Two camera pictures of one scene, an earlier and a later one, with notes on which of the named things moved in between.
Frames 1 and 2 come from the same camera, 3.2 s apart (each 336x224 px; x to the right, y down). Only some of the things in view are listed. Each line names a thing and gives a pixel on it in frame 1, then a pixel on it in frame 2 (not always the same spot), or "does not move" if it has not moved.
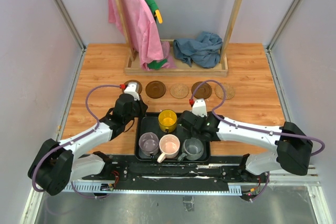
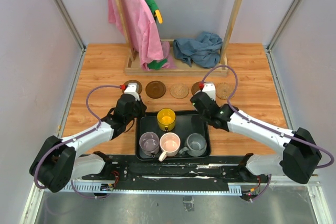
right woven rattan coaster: (229, 89) does not move
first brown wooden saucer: (140, 87) does not move
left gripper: (143, 108) does not move
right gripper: (192, 133) → (200, 114)
